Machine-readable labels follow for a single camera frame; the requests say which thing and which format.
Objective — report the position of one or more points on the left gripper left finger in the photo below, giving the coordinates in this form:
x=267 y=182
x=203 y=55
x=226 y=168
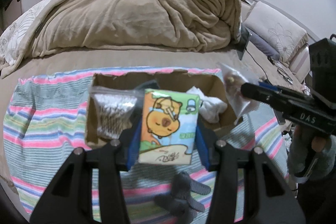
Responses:
x=116 y=156

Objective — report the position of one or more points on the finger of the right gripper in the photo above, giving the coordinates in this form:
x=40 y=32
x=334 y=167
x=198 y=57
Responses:
x=303 y=111
x=281 y=89

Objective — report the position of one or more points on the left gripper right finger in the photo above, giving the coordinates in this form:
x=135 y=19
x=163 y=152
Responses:
x=220 y=157

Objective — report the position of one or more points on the clear plastic snack bag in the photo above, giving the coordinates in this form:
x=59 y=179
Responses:
x=233 y=80

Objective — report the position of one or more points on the cotton swab bag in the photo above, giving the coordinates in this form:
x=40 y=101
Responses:
x=114 y=109

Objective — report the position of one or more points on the white sock bundle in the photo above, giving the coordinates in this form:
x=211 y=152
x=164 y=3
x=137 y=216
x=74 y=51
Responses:
x=210 y=107

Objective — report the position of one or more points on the grey sock pair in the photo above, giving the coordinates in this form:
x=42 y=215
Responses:
x=179 y=202

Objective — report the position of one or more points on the capybara tissue pack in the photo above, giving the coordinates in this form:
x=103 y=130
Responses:
x=168 y=128

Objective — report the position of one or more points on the gloved right hand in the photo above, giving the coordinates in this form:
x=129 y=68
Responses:
x=311 y=155

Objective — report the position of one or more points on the beige bed sheet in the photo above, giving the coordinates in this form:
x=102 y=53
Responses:
x=253 y=60

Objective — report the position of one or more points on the white floral pillow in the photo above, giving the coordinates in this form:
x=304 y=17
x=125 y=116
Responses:
x=283 y=34

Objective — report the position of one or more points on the black tablet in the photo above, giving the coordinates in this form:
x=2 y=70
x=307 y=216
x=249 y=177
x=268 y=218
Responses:
x=243 y=42

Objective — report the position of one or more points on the striped colourful towel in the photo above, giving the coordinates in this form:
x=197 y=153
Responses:
x=45 y=120

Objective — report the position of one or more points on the beige plush blanket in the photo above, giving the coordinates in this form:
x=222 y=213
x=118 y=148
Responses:
x=160 y=25

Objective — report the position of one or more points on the white floral quilt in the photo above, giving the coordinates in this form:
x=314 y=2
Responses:
x=12 y=37

